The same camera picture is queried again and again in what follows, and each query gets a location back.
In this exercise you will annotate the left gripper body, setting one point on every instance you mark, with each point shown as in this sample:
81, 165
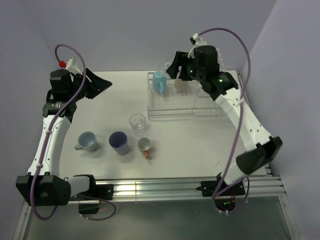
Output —
86, 89

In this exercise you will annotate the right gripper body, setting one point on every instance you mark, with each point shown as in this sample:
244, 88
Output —
188, 72

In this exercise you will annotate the beige tall tumbler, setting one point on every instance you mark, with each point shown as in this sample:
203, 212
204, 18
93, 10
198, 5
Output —
181, 85

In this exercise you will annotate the light blue faceted mug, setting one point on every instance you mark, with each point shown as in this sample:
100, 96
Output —
159, 81

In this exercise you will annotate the clear glass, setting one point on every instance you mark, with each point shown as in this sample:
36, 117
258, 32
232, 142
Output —
138, 123

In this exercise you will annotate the purple tumbler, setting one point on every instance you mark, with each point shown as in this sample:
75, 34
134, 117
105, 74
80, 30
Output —
119, 142

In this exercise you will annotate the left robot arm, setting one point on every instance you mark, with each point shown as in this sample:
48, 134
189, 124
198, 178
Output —
42, 186

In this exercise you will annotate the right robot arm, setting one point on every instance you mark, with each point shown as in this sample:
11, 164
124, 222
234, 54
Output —
253, 146

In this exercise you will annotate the clear acrylic plate holder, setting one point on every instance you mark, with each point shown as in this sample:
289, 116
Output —
222, 67

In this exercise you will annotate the pale blue teacup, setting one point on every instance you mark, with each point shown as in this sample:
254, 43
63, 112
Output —
87, 141

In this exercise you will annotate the orange espresso cup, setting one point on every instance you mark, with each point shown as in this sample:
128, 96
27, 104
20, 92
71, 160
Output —
144, 144

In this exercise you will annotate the white wire dish rack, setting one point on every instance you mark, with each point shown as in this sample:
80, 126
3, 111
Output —
177, 105

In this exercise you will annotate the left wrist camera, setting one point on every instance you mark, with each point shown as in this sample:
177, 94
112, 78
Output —
71, 65

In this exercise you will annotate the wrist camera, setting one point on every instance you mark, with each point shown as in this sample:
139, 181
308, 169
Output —
196, 41
71, 65

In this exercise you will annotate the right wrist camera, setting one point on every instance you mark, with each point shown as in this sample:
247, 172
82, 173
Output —
196, 41

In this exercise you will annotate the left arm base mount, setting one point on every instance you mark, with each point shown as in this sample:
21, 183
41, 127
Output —
90, 202

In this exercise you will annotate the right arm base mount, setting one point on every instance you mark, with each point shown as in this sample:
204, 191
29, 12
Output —
207, 188

